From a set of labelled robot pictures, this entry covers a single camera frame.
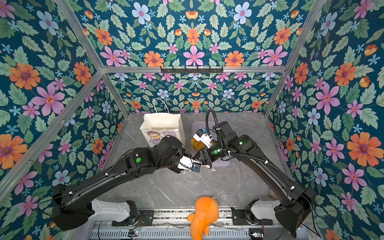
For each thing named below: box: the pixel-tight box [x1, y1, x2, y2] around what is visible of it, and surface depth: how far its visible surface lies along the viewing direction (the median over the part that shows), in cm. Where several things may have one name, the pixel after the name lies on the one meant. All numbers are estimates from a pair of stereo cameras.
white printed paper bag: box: [139, 98, 186, 148], surface depth 86 cm
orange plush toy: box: [187, 196, 219, 240], surface depth 70 cm
